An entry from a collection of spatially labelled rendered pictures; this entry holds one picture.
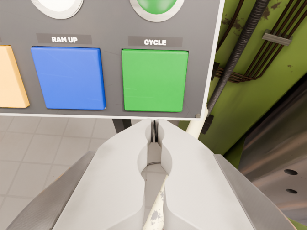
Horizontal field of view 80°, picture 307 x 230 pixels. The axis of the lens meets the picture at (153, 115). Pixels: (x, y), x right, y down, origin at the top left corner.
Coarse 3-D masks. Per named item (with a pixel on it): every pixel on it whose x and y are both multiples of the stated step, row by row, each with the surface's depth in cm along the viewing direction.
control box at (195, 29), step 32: (0, 0) 19; (32, 0) 18; (96, 0) 19; (128, 0) 19; (192, 0) 19; (224, 0) 19; (0, 32) 20; (32, 32) 20; (64, 32) 20; (96, 32) 20; (128, 32) 20; (160, 32) 20; (192, 32) 20; (32, 64) 22; (192, 64) 22; (32, 96) 24; (192, 96) 23
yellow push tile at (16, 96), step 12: (0, 48) 20; (0, 60) 21; (12, 60) 21; (0, 72) 21; (12, 72) 21; (0, 84) 22; (12, 84) 22; (0, 96) 23; (12, 96) 23; (24, 96) 23
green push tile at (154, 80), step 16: (128, 64) 21; (144, 64) 21; (160, 64) 21; (176, 64) 21; (128, 80) 22; (144, 80) 22; (160, 80) 22; (176, 80) 22; (128, 96) 23; (144, 96) 23; (160, 96) 23; (176, 96) 23
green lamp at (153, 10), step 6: (138, 0) 18; (144, 0) 18; (150, 0) 18; (156, 0) 18; (162, 0) 18; (168, 0) 18; (174, 0) 18; (144, 6) 19; (150, 6) 19; (156, 6) 19; (162, 6) 19; (168, 6) 19; (150, 12) 19; (156, 12) 19; (162, 12) 19
